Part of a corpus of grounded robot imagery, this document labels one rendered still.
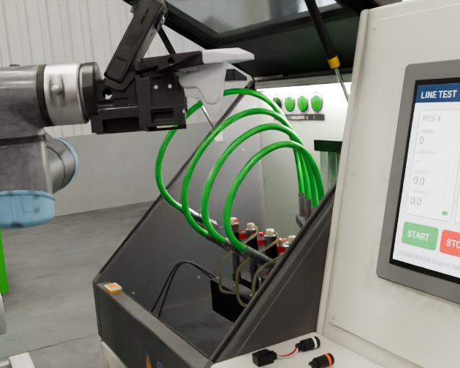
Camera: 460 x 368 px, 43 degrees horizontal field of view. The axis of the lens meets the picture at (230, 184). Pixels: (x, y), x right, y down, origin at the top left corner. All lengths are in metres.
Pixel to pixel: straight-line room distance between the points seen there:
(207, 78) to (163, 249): 1.04
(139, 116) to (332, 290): 0.54
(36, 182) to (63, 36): 7.25
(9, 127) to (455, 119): 0.60
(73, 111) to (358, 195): 0.53
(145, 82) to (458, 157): 0.46
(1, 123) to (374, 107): 0.60
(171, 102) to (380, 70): 0.46
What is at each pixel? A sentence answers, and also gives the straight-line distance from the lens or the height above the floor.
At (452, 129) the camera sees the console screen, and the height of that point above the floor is 1.34.
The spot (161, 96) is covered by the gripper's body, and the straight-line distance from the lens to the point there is 0.70.
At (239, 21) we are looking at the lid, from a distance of 1.50.
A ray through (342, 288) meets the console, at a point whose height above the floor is 1.07.
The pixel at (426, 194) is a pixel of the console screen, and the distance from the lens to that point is 0.93.
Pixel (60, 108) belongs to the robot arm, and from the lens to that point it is 0.72.
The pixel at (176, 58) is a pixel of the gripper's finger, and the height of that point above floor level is 1.46.
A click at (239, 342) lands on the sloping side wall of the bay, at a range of 1.05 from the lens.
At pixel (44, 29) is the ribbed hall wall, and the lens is 7.94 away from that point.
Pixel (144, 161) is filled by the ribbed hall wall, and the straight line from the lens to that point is 8.18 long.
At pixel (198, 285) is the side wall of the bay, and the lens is 1.74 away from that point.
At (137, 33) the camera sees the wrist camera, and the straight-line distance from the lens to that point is 0.72.
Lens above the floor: 1.43
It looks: 9 degrees down
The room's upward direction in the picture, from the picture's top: 5 degrees counter-clockwise
